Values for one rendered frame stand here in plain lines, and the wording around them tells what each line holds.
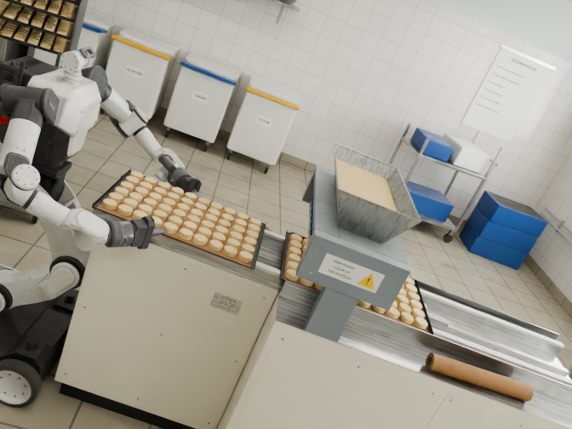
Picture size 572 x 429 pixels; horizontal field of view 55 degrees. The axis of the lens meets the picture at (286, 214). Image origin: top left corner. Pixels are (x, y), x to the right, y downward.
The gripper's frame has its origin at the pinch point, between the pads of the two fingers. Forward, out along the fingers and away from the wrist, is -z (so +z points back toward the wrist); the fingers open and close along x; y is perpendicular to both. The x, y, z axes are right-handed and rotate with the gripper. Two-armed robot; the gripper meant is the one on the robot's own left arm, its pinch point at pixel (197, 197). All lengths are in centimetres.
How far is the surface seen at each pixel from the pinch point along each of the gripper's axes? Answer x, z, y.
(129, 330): -46, -25, -29
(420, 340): -2, -97, 40
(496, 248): -73, 30, 434
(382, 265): 27, -86, 8
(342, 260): 24, -78, -1
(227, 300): -17.2, -45.4, -7.6
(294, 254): 2.3, -46.1, 16.4
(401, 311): 1, -85, 41
